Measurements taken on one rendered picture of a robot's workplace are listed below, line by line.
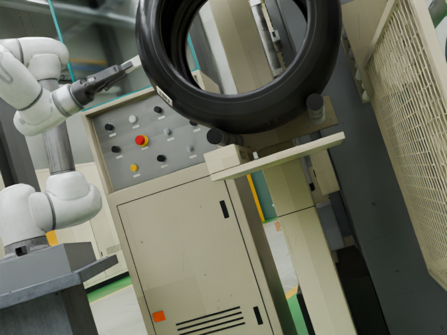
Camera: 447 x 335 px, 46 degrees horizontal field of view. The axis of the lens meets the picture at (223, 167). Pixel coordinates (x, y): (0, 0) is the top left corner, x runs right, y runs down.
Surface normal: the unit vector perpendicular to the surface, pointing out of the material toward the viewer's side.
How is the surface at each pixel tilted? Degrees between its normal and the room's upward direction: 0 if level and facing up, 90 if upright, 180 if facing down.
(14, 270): 90
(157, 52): 91
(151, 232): 90
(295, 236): 90
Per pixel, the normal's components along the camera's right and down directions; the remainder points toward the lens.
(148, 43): -0.36, 0.04
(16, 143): 0.81, -0.29
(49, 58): 0.61, -0.03
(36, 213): 0.56, -0.29
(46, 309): -0.04, -0.05
